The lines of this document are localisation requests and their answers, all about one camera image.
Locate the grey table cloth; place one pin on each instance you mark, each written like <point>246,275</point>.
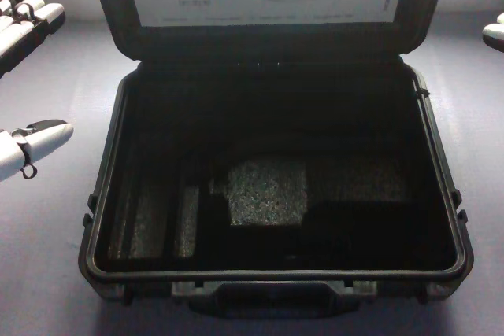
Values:
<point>47,241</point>

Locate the black hard plastic case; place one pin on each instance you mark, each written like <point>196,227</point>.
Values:
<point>122,9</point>

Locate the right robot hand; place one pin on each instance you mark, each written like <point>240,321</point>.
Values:
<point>43,137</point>

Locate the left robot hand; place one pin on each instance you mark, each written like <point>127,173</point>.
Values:
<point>494,31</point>

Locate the grey foam insert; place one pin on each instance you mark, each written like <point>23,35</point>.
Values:
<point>267,190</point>

